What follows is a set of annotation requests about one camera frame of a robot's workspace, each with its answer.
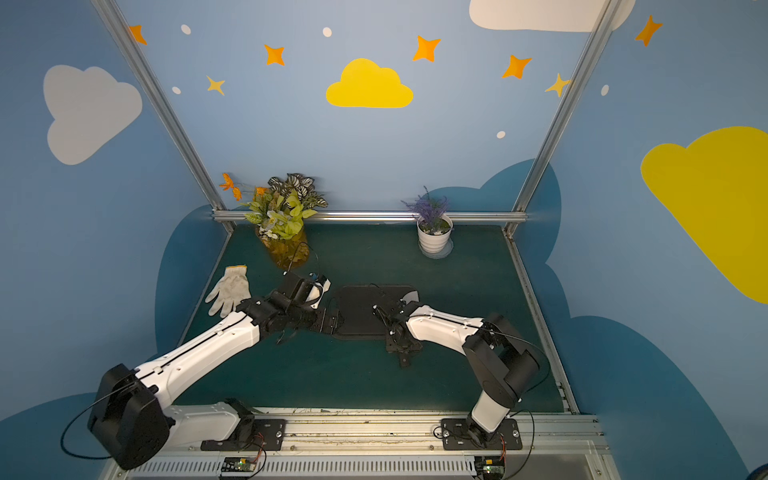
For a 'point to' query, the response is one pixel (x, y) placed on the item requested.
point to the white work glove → (231, 289)
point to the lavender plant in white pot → (434, 225)
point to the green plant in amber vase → (279, 211)
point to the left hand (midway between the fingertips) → (331, 313)
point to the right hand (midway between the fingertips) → (402, 342)
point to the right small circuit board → (489, 467)
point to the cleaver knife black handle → (403, 344)
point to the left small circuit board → (238, 464)
